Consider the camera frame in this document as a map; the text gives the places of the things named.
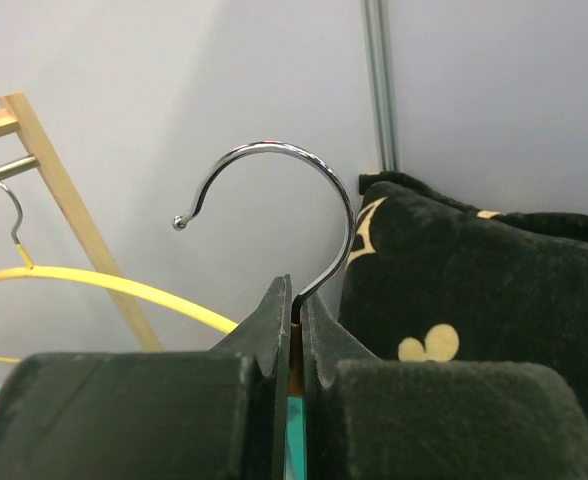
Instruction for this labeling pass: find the orange hanger with metal hook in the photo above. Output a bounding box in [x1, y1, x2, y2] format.
[172, 140, 356, 397]

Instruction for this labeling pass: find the metal corner post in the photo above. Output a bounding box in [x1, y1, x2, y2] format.
[362, 0, 402, 172]

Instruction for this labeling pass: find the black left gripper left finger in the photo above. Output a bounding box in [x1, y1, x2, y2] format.
[0, 276, 292, 479]

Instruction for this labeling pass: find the teal t shirt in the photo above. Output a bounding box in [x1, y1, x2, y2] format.
[0, 384, 308, 480]

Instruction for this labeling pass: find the black floral blanket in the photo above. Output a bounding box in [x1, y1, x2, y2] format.
[339, 172, 588, 418]

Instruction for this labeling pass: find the yellow hanger with metal hook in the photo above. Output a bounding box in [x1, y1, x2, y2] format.
[0, 172, 240, 365]

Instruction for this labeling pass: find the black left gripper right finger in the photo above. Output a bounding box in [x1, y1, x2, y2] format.
[301, 296, 588, 479]

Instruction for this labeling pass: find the wooden clothes rack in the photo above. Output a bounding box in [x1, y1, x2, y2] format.
[0, 92, 162, 352]

